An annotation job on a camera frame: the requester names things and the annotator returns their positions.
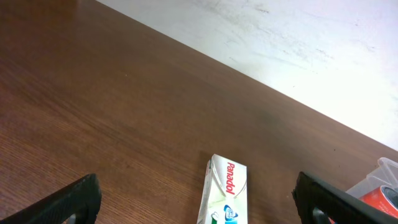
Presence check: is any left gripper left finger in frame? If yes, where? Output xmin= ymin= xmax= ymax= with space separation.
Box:
xmin=1 ymin=174 xmax=102 ymax=224

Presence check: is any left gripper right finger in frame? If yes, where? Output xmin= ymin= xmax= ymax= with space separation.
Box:
xmin=292 ymin=172 xmax=397 ymax=224

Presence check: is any orange tablet tube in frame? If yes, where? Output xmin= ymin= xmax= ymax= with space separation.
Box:
xmin=346 ymin=185 xmax=397 ymax=218

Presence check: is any clear plastic container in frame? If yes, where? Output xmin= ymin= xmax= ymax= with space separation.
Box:
xmin=346 ymin=157 xmax=398 ymax=198

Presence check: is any white Panadol box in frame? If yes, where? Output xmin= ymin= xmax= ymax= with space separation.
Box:
xmin=197 ymin=154 xmax=248 ymax=224

